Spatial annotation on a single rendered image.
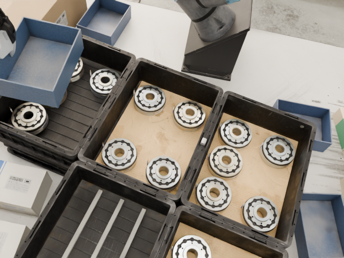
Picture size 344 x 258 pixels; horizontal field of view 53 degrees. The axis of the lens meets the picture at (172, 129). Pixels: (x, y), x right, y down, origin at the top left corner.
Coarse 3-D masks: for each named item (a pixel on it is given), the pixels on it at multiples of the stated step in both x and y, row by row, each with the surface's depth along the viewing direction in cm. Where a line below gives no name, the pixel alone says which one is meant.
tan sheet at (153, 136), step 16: (176, 96) 117; (128, 112) 113; (208, 112) 116; (128, 128) 110; (144, 128) 110; (160, 128) 111; (176, 128) 111; (144, 144) 107; (160, 144) 108; (176, 144) 108; (192, 144) 109; (96, 160) 103; (144, 160) 105; (176, 160) 106; (144, 176) 102; (176, 192) 101
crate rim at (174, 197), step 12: (144, 60) 111; (132, 72) 108; (168, 72) 110; (180, 72) 110; (120, 84) 106; (204, 84) 108; (108, 108) 101; (216, 108) 104; (96, 132) 97; (204, 132) 100; (84, 144) 95; (192, 156) 96; (108, 168) 92; (132, 180) 91; (156, 192) 90; (168, 192) 90; (180, 192) 90
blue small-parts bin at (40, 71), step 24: (24, 24) 88; (48, 24) 88; (24, 48) 91; (48, 48) 92; (72, 48) 84; (0, 72) 82; (24, 72) 87; (48, 72) 88; (72, 72) 88; (24, 96) 82; (48, 96) 80
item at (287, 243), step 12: (240, 96) 108; (264, 108) 106; (216, 120) 102; (300, 120) 105; (312, 132) 103; (312, 144) 101; (192, 168) 94; (192, 180) 92; (300, 180) 95; (300, 192) 94; (192, 204) 89; (216, 216) 88; (240, 228) 87; (252, 228) 88; (288, 228) 89; (276, 240) 87; (288, 240) 87
